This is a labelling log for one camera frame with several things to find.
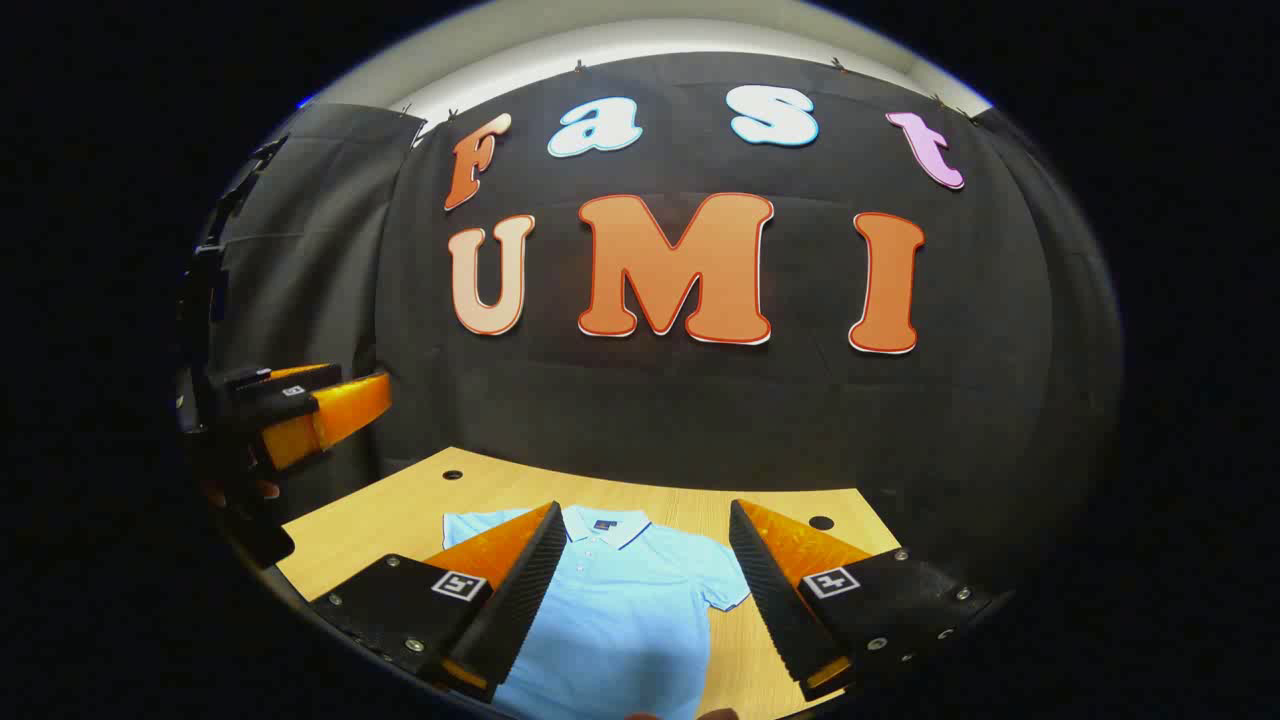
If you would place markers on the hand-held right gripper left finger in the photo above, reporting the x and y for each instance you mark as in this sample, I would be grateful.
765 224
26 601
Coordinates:
520 600

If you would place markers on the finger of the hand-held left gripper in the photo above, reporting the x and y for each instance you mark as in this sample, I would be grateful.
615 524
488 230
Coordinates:
340 415
285 385

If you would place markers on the light blue polo T-shirt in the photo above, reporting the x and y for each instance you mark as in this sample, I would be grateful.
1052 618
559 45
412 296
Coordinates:
620 620

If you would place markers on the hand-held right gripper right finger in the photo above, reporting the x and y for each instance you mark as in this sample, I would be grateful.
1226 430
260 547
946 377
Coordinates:
775 610

